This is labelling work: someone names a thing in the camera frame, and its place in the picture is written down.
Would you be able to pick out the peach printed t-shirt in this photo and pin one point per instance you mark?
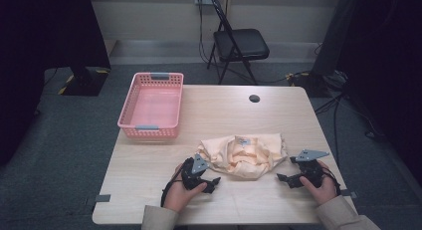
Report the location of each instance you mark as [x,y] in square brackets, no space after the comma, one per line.
[244,157]

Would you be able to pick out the person's left hand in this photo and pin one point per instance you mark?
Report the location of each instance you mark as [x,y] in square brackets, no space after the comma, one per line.
[179,195]

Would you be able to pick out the grey hanging cloth panel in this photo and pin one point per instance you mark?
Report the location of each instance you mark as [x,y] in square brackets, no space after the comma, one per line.
[333,31]

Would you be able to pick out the dark curtain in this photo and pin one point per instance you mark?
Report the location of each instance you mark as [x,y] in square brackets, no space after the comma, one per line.
[40,57]
[388,74]

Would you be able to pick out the black folding chair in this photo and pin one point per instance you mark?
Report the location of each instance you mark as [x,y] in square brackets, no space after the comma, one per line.
[240,44]

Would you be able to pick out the pink plastic basket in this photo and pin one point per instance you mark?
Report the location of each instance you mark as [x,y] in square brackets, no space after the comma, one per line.
[152,107]

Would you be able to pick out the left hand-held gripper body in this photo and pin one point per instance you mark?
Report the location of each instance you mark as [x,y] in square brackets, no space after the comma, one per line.
[190,178]

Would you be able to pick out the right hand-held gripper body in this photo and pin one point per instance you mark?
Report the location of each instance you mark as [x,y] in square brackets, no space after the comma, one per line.
[310,172]

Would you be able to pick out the black stand base yellow stripes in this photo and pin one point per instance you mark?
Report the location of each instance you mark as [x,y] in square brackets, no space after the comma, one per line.
[86,82]

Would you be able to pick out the grey tape piece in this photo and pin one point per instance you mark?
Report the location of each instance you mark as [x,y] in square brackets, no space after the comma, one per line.
[103,198]
[350,193]

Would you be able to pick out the person's right hand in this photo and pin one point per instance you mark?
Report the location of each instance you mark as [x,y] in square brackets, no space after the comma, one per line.
[320,190]

